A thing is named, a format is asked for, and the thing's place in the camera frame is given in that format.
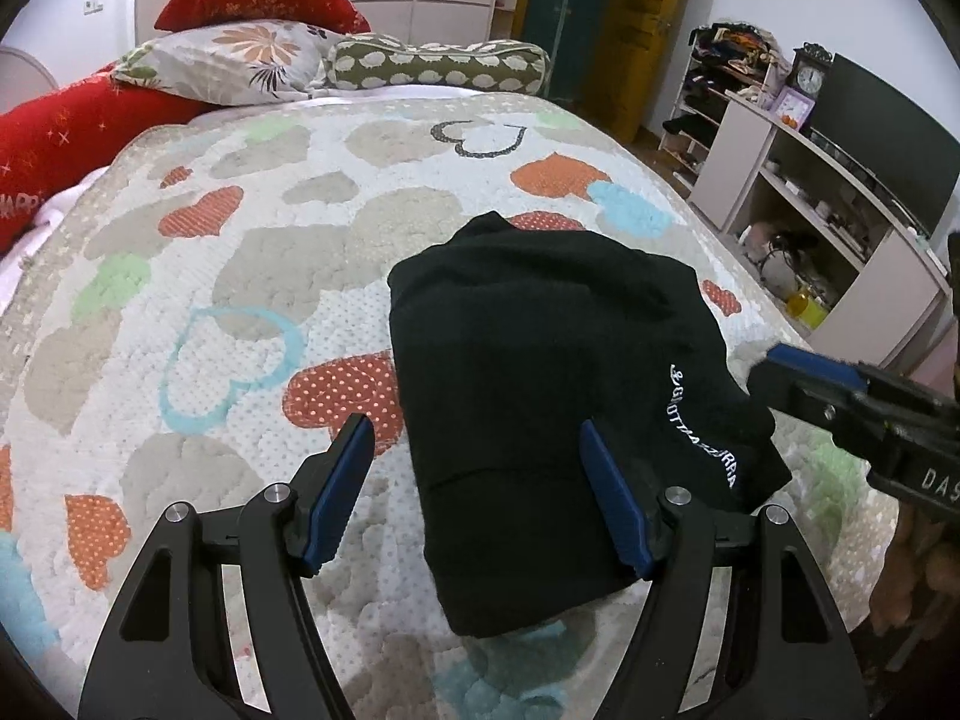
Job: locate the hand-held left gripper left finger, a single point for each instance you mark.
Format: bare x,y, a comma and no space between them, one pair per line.
337,495

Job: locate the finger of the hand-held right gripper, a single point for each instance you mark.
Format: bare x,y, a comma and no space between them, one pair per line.
817,367
802,397

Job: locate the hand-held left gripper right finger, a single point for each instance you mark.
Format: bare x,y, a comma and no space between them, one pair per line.
615,495

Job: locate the black pants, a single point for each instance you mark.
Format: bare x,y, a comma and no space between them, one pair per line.
540,352

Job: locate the yellow bottle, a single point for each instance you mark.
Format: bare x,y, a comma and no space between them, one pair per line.
806,307

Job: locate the fuzzy tan cloth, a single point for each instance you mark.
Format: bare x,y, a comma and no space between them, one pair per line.
915,570

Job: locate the white cabinet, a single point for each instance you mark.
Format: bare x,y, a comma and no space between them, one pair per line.
750,157

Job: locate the black television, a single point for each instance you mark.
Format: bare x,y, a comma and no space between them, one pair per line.
892,135

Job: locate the heart-patterned quilt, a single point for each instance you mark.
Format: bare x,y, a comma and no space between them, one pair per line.
262,255

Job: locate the shoe rack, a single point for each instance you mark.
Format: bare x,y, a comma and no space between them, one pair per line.
712,97

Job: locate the ornate table clock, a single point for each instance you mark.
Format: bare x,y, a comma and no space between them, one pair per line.
810,75

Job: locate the yellow door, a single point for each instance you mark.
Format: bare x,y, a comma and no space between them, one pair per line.
645,37

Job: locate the white bed sheet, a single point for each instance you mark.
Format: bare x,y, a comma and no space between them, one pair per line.
45,221

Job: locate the green door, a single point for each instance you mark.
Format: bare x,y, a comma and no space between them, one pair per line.
562,15

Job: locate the olive patterned bolster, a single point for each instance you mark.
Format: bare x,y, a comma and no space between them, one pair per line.
435,64

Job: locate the floral pillow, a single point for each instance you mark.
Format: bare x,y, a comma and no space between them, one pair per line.
225,60

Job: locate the long red pillow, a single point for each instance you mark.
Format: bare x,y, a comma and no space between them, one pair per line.
60,135

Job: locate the red embroidered pillow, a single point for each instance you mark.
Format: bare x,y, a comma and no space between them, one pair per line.
255,0

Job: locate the white electric fan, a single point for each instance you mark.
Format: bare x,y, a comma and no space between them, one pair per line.
22,79

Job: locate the pink picture frame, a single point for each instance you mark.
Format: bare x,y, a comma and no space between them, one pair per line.
791,109

